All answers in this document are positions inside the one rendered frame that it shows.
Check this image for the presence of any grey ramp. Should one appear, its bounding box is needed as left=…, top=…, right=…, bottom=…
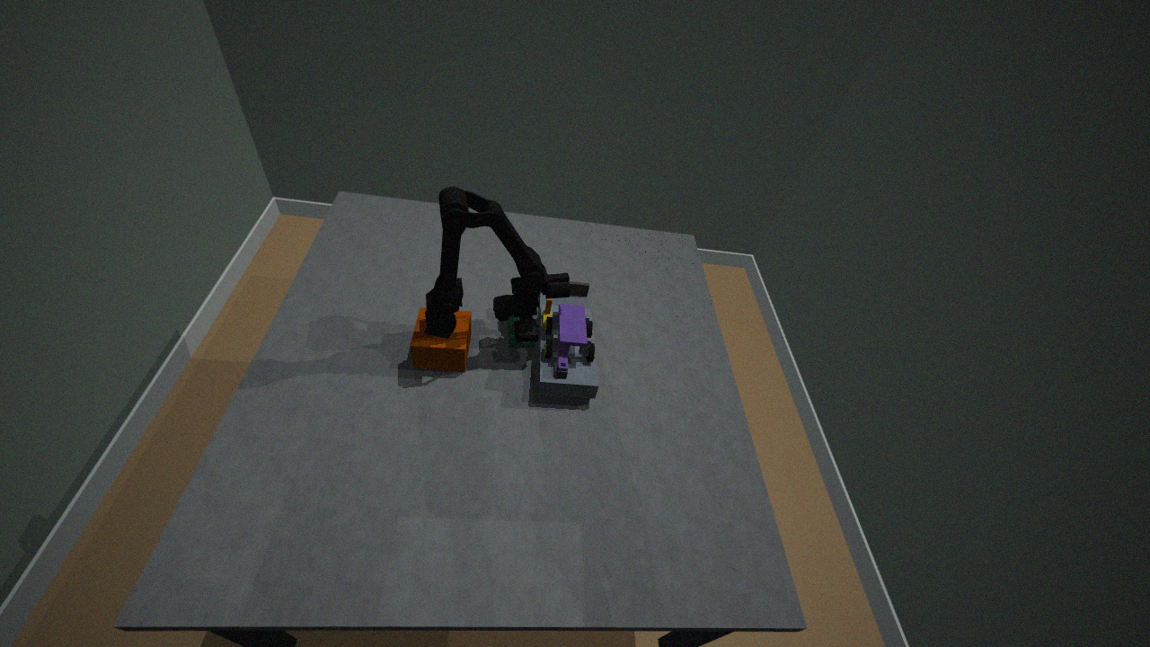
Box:
left=537, top=282, right=598, bottom=403

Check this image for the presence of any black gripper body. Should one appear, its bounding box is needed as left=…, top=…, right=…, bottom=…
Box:
left=515, top=291, right=539, bottom=342

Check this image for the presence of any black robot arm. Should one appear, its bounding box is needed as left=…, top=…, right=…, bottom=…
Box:
left=426, top=187, right=572, bottom=339

